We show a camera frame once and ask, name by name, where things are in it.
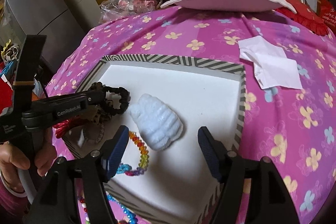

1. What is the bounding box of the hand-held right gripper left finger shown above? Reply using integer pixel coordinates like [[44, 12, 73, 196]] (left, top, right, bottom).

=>
[[28, 125, 130, 224]]

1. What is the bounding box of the blue bead bracelet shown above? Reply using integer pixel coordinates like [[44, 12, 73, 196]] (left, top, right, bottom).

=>
[[106, 194, 134, 224]]

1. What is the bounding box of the red bag with gold print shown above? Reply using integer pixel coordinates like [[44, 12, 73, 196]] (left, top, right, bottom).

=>
[[316, 0, 336, 28]]

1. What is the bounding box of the black hair tie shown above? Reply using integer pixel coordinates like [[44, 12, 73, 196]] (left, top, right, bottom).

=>
[[101, 86, 131, 116]]

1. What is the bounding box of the shiny red bow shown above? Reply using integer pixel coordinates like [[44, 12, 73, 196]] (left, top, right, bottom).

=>
[[52, 120, 72, 137]]

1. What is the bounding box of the white paper sheet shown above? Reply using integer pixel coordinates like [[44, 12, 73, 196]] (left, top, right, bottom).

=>
[[238, 35, 303, 90]]

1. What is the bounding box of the red fringed cushion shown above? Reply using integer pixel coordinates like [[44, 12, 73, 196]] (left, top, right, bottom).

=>
[[274, 0, 332, 35]]

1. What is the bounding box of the white fluffy hair clip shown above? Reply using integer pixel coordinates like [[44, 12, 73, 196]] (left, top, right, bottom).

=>
[[128, 93, 184, 151]]

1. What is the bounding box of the clear plastic bag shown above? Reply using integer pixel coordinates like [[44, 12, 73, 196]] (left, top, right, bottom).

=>
[[99, 0, 163, 24]]

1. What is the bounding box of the striped cardboard box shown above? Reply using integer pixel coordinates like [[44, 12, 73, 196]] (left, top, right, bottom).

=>
[[62, 54, 247, 224]]

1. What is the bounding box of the leopard burlap bow hair clip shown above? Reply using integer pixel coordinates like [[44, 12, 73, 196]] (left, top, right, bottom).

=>
[[88, 82, 116, 132]]

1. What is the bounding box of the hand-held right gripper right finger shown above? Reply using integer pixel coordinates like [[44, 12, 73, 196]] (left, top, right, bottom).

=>
[[197, 126, 300, 224]]

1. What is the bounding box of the silver sparkly hair tie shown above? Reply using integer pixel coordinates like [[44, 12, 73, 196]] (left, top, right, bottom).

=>
[[79, 124, 105, 147]]

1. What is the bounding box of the grey refrigerator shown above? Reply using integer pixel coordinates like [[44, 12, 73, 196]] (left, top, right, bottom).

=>
[[5, 0, 91, 73]]

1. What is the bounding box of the pink floral bedsheet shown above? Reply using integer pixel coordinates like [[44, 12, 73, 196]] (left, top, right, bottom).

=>
[[45, 5, 336, 224]]

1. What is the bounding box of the red and white bead bracelet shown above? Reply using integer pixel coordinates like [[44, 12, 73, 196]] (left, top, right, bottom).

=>
[[77, 195, 91, 224]]

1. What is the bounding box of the rainbow bead bracelet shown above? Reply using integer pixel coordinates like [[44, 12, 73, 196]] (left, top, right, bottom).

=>
[[117, 131, 150, 177]]

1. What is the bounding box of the person's left hand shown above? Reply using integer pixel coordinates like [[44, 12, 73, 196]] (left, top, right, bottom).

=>
[[0, 131, 57, 178]]

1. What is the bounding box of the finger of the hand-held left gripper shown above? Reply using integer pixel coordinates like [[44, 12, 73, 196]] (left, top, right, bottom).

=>
[[85, 88, 108, 110]]

